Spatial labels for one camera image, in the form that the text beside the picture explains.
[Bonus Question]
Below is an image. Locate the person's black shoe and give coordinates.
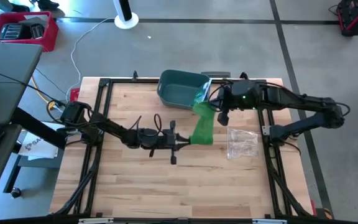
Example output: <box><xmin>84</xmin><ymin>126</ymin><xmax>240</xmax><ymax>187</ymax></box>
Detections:
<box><xmin>37</xmin><ymin>0</ymin><xmax>60</xmax><ymax>11</ymax></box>
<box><xmin>9</xmin><ymin>2</ymin><xmax>31</xmax><ymax>13</ymax></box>

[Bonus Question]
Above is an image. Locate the green bandage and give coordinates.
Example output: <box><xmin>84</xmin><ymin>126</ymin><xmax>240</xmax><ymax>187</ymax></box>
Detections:
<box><xmin>188</xmin><ymin>100</ymin><xmax>217</xmax><ymax>146</ymax></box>

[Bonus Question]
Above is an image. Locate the black support beam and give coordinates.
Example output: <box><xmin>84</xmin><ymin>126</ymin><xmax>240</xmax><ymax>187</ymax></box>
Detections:
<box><xmin>10</xmin><ymin>106</ymin><xmax>68</xmax><ymax>151</ymax></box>

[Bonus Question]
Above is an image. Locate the white printed paper sheet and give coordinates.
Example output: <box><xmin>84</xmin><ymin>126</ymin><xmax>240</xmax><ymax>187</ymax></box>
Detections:
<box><xmin>17</xmin><ymin>131</ymin><xmax>60</xmax><ymax>161</ymax></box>

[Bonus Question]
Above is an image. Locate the red plastic crate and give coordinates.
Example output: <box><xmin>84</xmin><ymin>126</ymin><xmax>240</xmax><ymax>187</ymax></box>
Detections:
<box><xmin>0</xmin><ymin>11</ymin><xmax>60</xmax><ymax>52</ymax></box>

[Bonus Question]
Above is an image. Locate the white cable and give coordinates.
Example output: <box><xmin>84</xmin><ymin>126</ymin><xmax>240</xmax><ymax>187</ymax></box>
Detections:
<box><xmin>64</xmin><ymin>17</ymin><xmax>116</xmax><ymax>100</ymax></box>

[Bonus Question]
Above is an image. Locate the dark teal plastic bin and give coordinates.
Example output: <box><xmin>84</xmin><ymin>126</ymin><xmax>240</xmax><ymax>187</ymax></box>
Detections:
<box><xmin>156</xmin><ymin>68</ymin><xmax>213</xmax><ymax>111</ymax></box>

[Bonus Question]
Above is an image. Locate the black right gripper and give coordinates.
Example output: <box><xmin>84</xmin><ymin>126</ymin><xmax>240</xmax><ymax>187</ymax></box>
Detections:
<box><xmin>208</xmin><ymin>85</ymin><xmax>233</xmax><ymax>127</ymax></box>

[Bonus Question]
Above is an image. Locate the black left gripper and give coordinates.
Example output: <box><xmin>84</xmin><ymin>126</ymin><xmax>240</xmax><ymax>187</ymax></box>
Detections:
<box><xmin>157</xmin><ymin>119</ymin><xmax>192</xmax><ymax>166</ymax></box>

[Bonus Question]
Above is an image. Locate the black metal table frame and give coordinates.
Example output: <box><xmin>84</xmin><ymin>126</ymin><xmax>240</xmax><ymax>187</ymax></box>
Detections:
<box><xmin>53</xmin><ymin>70</ymin><xmax>315</xmax><ymax>218</ymax></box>

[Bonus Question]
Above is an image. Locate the thin black cable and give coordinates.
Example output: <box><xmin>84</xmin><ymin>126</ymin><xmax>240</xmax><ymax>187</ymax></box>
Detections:
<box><xmin>0</xmin><ymin>66</ymin><xmax>62</xmax><ymax>105</ymax></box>

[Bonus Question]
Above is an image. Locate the black battery pack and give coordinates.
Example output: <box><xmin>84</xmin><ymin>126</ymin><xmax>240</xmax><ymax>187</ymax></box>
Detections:
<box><xmin>0</xmin><ymin>22</ymin><xmax>32</xmax><ymax>41</ymax></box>

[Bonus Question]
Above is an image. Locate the white pole with round base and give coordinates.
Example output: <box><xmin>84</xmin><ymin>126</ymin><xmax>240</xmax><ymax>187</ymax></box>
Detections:
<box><xmin>112</xmin><ymin>0</ymin><xmax>140</xmax><ymax>30</ymax></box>

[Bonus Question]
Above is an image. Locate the grey desk top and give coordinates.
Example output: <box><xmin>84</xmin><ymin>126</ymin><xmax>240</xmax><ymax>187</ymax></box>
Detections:
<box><xmin>0</xmin><ymin>41</ymin><xmax>45</xmax><ymax>126</ymax></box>

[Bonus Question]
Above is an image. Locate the yellow cable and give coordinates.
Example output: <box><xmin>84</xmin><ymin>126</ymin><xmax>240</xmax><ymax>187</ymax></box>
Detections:
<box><xmin>0</xmin><ymin>0</ymin><xmax>57</xmax><ymax>111</ymax></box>

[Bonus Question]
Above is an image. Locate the red and black case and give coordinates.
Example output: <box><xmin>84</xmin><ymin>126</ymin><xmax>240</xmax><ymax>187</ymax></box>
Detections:
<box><xmin>336</xmin><ymin>0</ymin><xmax>358</xmax><ymax>37</ymax></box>

